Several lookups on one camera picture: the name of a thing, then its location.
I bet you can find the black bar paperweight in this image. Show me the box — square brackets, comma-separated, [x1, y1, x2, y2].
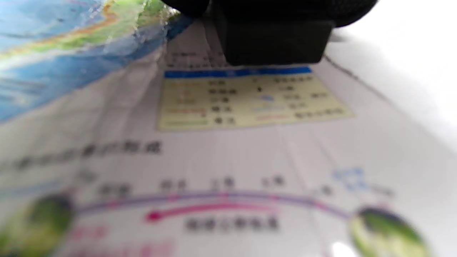
[214, 14, 335, 67]

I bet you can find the person's right hand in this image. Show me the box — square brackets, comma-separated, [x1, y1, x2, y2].
[161, 0, 379, 27]

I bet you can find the colourful world map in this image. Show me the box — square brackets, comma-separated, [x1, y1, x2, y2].
[0, 0, 457, 257]

